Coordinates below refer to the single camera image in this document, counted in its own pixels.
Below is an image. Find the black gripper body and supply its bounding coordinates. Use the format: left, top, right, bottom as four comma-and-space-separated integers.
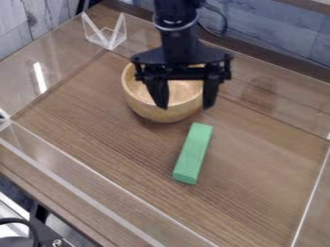
130, 41, 234, 82

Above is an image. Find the wooden bowl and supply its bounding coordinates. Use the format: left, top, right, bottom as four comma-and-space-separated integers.
122, 63, 202, 123

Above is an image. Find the black cable lower left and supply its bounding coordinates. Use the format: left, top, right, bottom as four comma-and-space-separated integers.
0, 217, 37, 247

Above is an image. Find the black table frame bracket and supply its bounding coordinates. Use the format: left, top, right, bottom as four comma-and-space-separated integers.
30, 202, 87, 247

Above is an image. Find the green rectangular stick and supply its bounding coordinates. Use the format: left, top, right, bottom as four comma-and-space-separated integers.
173, 123, 213, 184

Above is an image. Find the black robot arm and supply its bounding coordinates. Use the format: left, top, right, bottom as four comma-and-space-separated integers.
130, 0, 234, 109

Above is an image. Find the clear acrylic corner bracket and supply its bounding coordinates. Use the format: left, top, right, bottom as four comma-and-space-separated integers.
82, 13, 127, 50

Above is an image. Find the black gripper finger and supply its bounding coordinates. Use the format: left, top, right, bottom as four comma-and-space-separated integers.
202, 75, 221, 109
145, 77, 170, 109

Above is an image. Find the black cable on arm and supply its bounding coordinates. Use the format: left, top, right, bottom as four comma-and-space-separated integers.
198, 1, 230, 37

